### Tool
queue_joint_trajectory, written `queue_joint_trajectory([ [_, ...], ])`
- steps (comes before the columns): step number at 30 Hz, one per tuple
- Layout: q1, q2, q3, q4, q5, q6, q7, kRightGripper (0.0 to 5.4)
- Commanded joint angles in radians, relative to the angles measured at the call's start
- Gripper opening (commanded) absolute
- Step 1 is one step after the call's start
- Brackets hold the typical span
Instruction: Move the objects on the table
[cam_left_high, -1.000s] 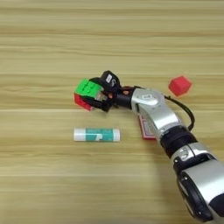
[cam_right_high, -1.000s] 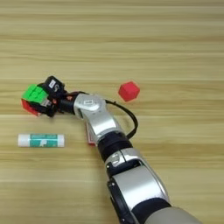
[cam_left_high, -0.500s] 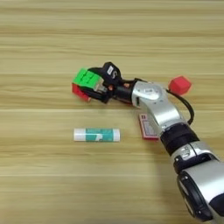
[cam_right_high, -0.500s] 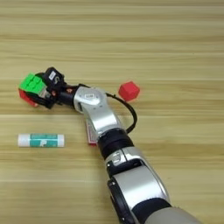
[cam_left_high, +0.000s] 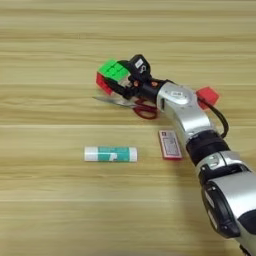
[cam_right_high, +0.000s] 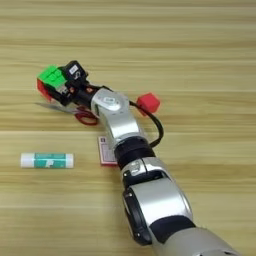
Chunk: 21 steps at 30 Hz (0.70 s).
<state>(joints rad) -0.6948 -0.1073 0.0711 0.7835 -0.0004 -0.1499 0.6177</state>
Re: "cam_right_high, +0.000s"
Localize white green glue stick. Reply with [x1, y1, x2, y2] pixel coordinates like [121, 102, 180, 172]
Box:
[20, 152, 75, 169]

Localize red cube block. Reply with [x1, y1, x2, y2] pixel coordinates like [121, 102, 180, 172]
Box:
[136, 92, 161, 117]

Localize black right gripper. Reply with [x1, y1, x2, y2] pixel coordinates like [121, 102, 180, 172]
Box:
[44, 81, 101, 108]

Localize black box with white label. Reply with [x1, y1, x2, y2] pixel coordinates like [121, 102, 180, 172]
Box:
[62, 60, 88, 84]

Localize green red Rubik's cube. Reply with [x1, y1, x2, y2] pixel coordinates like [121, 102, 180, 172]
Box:
[36, 65, 68, 103]

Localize red handled scissors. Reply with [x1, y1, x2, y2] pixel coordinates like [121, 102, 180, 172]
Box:
[34, 102, 100, 127]

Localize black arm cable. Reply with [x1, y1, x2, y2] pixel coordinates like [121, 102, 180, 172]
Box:
[129, 99, 165, 149]

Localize red white card box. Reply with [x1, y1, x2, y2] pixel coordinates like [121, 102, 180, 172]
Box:
[97, 134, 120, 167]

